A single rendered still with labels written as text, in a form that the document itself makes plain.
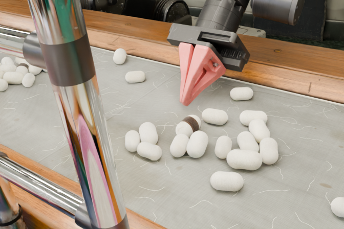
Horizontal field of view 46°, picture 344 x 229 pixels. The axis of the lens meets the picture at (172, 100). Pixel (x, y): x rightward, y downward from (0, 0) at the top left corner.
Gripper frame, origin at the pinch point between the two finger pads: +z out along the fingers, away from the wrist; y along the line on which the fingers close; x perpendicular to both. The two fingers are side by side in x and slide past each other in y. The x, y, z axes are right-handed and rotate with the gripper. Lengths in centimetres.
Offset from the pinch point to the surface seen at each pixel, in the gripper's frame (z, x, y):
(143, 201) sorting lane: 13.9, -8.7, 5.8
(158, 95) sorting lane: -0.1, 2.7, -6.3
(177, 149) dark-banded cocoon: 7.3, -5.3, 5.0
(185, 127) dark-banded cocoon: 4.3, -3.4, 3.7
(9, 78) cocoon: 5.6, -4.0, -30.6
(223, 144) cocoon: 4.9, -3.6, 9.3
